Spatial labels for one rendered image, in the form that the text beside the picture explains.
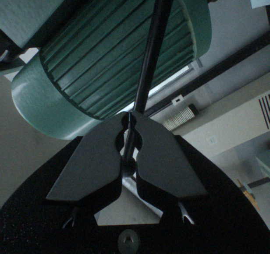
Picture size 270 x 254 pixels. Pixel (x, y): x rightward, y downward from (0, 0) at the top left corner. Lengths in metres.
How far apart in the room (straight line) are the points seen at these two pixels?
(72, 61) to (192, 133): 1.61
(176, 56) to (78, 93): 0.15
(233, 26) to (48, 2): 1.78
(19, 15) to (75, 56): 0.07
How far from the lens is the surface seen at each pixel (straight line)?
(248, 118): 1.94
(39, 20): 0.24
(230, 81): 2.00
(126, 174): 0.20
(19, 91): 0.28
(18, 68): 0.37
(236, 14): 1.91
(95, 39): 0.21
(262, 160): 2.57
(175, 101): 1.68
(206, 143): 1.89
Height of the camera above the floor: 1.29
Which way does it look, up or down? 16 degrees up
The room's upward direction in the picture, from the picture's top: 123 degrees counter-clockwise
